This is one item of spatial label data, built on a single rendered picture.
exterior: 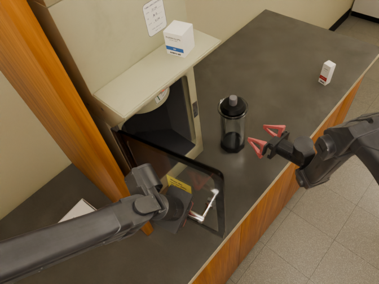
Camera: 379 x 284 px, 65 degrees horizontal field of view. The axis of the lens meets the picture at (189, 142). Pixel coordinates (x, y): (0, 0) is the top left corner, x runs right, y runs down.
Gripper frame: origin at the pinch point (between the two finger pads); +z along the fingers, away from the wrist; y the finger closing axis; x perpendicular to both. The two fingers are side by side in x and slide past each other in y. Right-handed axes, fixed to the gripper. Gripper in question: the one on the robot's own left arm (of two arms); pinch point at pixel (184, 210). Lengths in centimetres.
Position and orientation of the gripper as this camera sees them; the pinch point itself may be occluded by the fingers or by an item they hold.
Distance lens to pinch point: 82.6
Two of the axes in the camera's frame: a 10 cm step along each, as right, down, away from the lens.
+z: 2.9, 2.5, 9.2
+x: 8.7, 3.4, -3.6
